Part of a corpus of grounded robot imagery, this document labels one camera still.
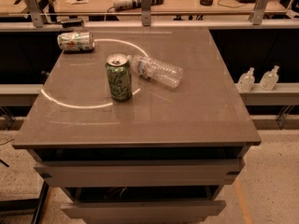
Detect clear plastic water bottle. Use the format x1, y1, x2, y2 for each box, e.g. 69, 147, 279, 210
128, 55, 183, 88

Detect green upright soda can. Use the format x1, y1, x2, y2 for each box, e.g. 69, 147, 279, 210
106, 53, 132, 102

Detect white lying soda can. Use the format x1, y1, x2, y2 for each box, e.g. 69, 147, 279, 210
57, 32, 94, 51

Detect grey drawer cabinet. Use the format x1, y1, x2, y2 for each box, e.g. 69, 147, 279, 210
11, 26, 263, 224

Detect upper cabinet drawer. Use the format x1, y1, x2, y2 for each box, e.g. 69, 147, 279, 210
36, 159, 245, 188

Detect cabinet drawer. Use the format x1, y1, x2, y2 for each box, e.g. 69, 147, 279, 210
36, 159, 245, 188
61, 200, 226, 224

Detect left sanitizer pump bottle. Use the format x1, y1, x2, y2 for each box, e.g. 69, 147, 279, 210
237, 67, 255, 92

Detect sanitizer pump bottle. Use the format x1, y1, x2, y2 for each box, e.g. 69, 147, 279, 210
259, 65, 279, 91
237, 67, 255, 92

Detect lower cabinet drawer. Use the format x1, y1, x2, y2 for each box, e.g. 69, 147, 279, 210
61, 200, 226, 224

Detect right sanitizer pump bottle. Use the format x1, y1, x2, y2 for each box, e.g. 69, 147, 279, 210
259, 65, 279, 91

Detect black metal stand leg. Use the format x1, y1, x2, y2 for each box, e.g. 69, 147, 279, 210
0, 182, 50, 224

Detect middle metal bracket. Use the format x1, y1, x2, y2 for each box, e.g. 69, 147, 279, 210
141, 0, 150, 26

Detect metal bracket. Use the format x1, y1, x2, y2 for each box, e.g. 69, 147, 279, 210
249, 0, 269, 25
141, 0, 150, 26
23, 0, 45, 28

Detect right metal bracket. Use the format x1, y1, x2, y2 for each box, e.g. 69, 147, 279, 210
249, 0, 269, 25

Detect left metal bracket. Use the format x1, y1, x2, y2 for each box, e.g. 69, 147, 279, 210
23, 0, 45, 28

